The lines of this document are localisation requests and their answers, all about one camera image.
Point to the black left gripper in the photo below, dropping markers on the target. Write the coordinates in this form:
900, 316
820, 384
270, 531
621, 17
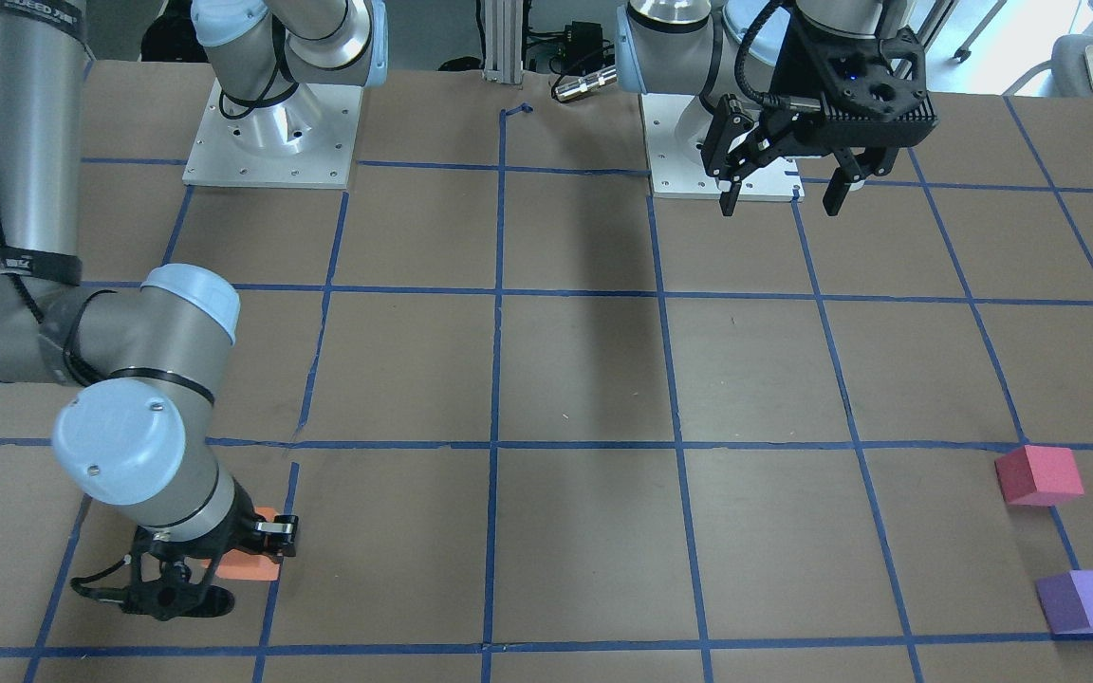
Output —
807, 59

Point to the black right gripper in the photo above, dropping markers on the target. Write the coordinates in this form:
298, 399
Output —
241, 525

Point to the orange foam block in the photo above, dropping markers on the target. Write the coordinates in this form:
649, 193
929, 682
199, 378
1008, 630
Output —
240, 566

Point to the silver robot arm image left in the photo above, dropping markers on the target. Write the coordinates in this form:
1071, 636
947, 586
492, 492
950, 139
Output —
53, 329

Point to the silver cylindrical connector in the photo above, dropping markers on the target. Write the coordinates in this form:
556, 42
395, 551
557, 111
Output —
572, 88

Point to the black power adapter background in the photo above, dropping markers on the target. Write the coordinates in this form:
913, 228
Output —
580, 38

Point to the red foam block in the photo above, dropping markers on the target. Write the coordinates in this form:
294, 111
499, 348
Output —
1038, 475

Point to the purple foam block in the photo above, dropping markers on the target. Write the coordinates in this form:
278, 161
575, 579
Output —
1067, 602

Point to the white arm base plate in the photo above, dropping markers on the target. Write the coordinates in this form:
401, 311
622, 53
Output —
673, 126
305, 142

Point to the aluminium frame post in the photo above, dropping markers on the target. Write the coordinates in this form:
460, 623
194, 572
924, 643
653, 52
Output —
503, 26

